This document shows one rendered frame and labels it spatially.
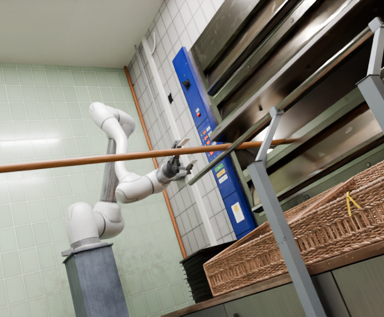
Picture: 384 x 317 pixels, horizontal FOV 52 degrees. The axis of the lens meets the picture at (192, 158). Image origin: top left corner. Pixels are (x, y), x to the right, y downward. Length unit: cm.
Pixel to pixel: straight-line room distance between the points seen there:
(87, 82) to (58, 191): 99
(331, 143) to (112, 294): 127
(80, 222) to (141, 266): 79
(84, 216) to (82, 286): 37
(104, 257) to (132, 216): 82
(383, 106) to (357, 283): 50
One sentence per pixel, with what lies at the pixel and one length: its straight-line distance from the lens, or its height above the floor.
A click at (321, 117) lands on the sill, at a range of 189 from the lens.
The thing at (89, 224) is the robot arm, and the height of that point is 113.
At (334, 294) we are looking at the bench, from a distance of 130.
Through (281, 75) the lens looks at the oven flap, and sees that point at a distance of 186.
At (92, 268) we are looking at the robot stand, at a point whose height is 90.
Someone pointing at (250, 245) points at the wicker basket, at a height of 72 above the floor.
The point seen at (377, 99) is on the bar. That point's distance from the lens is 105.
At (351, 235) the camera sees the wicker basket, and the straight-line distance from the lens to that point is 126.
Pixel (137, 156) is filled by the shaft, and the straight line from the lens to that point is 158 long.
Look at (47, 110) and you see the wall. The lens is 308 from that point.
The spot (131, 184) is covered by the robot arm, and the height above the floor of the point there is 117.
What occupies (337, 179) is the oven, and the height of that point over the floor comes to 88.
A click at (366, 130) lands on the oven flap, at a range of 176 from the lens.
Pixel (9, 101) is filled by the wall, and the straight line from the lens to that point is 307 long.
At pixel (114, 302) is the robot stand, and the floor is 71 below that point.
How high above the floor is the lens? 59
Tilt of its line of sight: 19 degrees up
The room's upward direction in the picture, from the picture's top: 19 degrees counter-clockwise
